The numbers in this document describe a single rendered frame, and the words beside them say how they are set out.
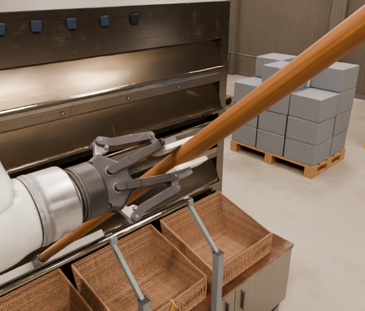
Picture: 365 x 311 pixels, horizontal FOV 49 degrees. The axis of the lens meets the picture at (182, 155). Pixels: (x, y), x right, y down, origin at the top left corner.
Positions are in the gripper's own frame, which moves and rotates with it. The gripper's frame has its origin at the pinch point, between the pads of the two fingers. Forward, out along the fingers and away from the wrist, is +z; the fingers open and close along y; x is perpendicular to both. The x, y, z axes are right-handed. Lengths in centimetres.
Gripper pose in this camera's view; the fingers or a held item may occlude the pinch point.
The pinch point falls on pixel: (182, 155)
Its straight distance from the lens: 64.7
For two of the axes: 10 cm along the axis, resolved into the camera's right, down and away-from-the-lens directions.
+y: 4.4, 8.9, -1.3
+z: 7.2, -2.7, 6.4
